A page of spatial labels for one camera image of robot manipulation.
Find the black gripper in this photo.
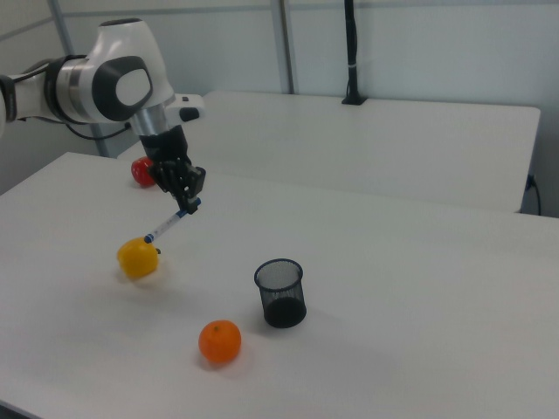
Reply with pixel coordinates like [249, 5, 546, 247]
[139, 125, 207, 216]

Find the blue and white marker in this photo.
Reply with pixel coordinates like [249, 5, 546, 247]
[143, 198, 203, 244]

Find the red apple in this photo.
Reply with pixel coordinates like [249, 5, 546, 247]
[130, 156, 157, 189]

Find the yellow bell pepper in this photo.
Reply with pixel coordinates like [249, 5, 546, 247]
[116, 237, 161, 279]

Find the black mesh pen cup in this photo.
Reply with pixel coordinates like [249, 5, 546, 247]
[253, 258, 308, 329]

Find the orange fruit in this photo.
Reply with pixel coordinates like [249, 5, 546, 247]
[198, 319, 243, 365]

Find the white side table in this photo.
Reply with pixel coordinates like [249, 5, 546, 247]
[114, 90, 542, 214]

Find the black pole with clamp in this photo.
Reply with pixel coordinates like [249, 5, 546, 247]
[341, 0, 368, 106]

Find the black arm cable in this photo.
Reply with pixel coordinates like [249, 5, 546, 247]
[64, 120, 133, 141]

